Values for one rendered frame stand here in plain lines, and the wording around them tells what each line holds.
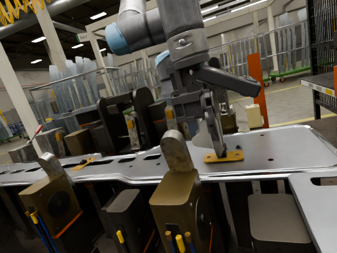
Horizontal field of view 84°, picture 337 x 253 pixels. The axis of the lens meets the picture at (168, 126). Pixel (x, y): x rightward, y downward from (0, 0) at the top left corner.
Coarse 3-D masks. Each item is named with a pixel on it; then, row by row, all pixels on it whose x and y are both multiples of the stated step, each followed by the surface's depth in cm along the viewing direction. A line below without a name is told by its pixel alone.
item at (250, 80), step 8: (200, 72) 35; (208, 72) 34; (216, 72) 34; (224, 72) 35; (208, 80) 35; (216, 80) 34; (224, 80) 34; (232, 80) 33; (240, 80) 33; (248, 80) 33; (256, 80) 33; (232, 88) 34; (240, 88) 33; (248, 88) 33; (256, 88) 32; (248, 96) 35; (256, 96) 33
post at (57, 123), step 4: (56, 120) 106; (60, 120) 108; (48, 124) 107; (52, 124) 106; (56, 124) 106; (60, 124) 108; (64, 124) 110; (48, 128) 108; (52, 128) 106; (56, 128) 106; (64, 128) 110; (68, 132) 112
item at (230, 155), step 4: (224, 152) 41; (228, 152) 42; (232, 152) 42; (236, 152) 41; (240, 152) 41; (208, 156) 43; (212, 156) 42; (216, 156) 42; (224, 156) 40; (228, 156) 40; (232, 156) 40; (236, 156) 39; (240, 156) 39; (204, 160) 42; (208, 160) 41; (212, 160) 41; (216, 160) 40; (220, 160) 40; (224, 160) 39; (228, 160) 39; (232, 160) 39
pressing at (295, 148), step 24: (192, 144) 55; (240, 144) 46; (264, 144) 43; (288, 144) 40; (312, 144) 37; (0, 168) 92; (24, 168) 79; (72, 168) 63; (96, 168) 57; (120, 168) 52; (144, 168) 48; (168, 168) 44; (216, 168) 38; (240, 168) 36; (264, 168) 34; (288, 168) 32; (312, 168) 31; (336, 168) 30
